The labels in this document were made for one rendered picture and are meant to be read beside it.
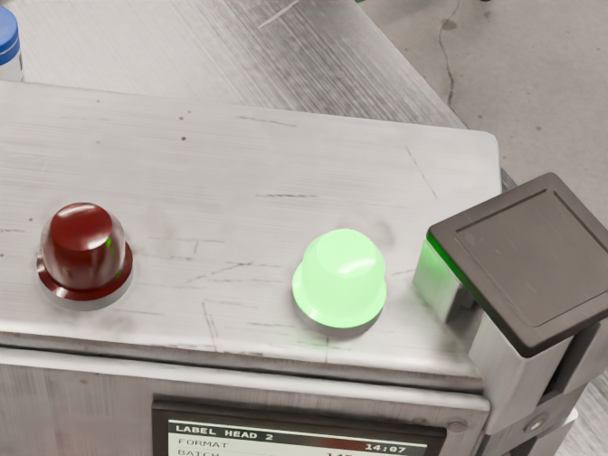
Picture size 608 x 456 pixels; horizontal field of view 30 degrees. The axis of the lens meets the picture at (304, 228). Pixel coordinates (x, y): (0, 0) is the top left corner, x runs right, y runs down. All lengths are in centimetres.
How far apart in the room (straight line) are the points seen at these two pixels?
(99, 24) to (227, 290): 104
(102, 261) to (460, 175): 12
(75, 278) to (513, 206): 12
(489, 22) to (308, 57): 141
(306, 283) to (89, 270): 6
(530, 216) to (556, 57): 234
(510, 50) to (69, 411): 234
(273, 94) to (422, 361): 97
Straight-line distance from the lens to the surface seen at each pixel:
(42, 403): 33
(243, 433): 32
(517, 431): 34
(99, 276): 30
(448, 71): 254
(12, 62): 125
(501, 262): 30
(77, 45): 131
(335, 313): 30
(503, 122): 246
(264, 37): 133
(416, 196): 34
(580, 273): 31
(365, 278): 30
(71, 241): 30
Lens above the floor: 174
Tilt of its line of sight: 52 degrees down
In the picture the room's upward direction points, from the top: 9 degrees clockwise
